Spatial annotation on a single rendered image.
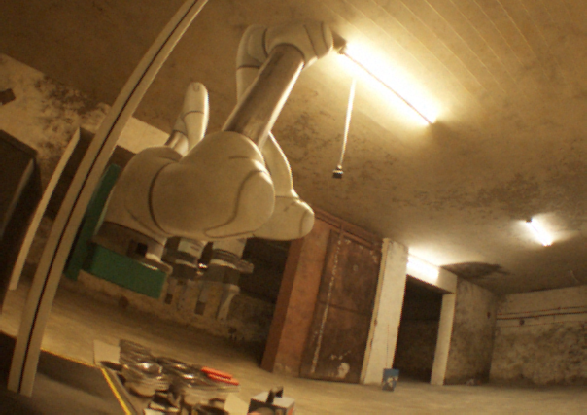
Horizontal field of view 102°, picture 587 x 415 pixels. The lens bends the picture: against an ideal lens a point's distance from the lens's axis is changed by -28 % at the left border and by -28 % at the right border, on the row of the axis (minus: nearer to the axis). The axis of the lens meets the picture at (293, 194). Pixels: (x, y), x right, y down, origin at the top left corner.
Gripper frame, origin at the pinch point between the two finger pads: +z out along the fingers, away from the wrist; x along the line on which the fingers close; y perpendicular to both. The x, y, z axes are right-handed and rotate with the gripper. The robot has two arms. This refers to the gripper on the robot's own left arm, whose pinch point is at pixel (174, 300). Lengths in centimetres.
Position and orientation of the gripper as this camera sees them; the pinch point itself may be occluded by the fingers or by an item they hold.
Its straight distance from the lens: 121.0
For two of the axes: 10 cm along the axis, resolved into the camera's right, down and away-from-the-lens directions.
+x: -6.6, 1.7, 7.3
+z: -2.2, 8.9, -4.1
